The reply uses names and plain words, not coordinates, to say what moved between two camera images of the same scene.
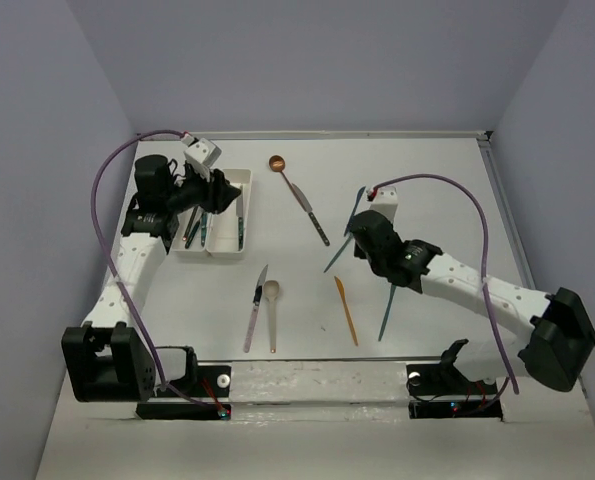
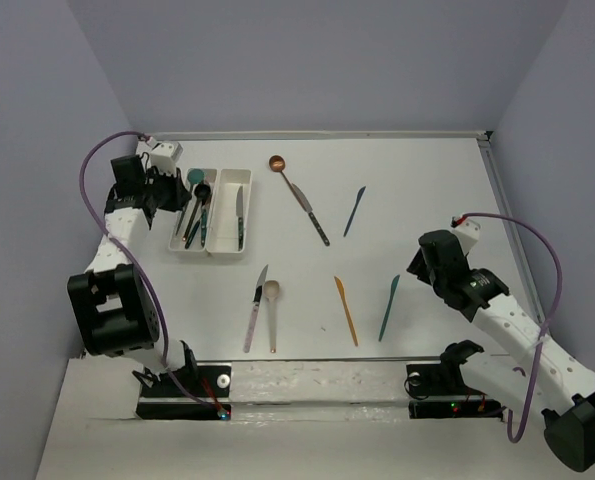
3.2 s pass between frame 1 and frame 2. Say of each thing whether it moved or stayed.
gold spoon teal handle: stayed
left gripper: moved
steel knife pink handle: stayed
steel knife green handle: stayed
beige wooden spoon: stayed
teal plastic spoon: moved
